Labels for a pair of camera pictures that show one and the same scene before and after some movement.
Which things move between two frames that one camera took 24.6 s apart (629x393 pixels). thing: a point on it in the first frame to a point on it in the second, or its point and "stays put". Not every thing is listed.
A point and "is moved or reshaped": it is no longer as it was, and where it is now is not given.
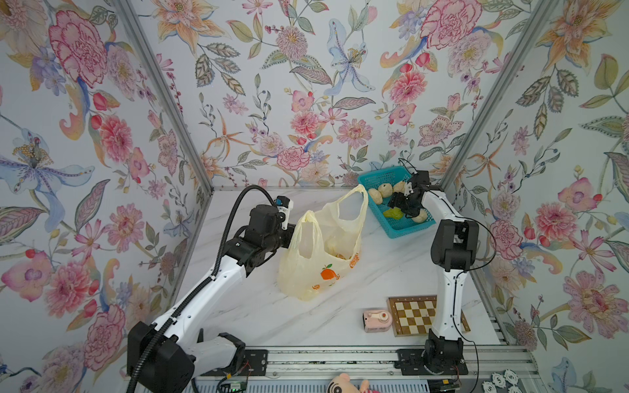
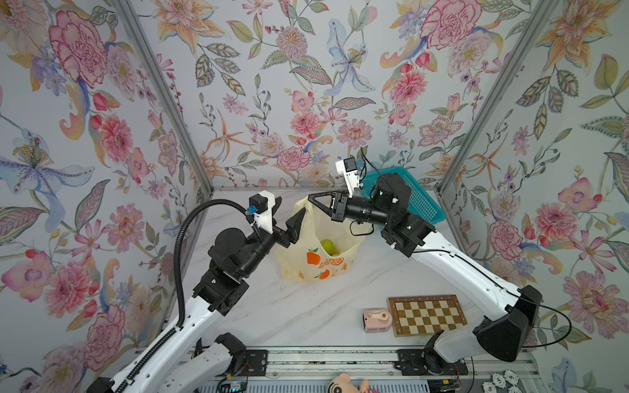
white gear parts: (509, 377) stays put
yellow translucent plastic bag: (323, 244) is moved or reshaped
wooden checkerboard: (416, 315) stays put
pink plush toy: (342, 384) stays put
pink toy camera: (377, 321) stays put
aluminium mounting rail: (514, 363) stays put
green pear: (394, 213) is moved or reshaped
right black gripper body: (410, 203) to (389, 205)
